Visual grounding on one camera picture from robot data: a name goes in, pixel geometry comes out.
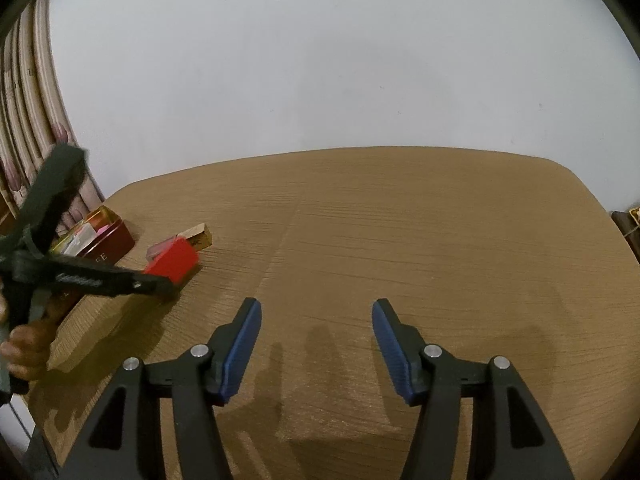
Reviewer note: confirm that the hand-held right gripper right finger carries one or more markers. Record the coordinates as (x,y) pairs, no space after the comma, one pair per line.
(395,350)

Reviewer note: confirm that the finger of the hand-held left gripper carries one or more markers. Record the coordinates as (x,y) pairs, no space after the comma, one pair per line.
(55,195)
(110,282)

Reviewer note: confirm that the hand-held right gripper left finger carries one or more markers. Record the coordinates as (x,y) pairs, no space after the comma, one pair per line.
(242,345)

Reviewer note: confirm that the dark red tin box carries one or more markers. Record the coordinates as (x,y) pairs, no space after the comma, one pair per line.
(112,247)

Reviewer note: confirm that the white block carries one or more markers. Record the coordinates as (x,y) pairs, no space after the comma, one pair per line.
(84,234)

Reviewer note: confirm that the pink block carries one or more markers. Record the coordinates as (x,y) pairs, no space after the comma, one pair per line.
(106,230)

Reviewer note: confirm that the clear box with red contents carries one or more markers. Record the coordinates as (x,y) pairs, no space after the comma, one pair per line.
(159,249)

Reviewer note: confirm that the red block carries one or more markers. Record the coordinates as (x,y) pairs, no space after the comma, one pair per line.
(172,262)

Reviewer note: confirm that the gold printed block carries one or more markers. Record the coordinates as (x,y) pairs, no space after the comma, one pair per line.
(200,240)

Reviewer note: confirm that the person's left hand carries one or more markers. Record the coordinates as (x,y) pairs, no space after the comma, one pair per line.
(27,352)

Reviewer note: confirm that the beige leaf-print curtain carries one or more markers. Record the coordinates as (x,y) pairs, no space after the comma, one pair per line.
(30,110)

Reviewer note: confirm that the brown floral cloth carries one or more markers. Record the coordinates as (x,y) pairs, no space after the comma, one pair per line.
(629,227)

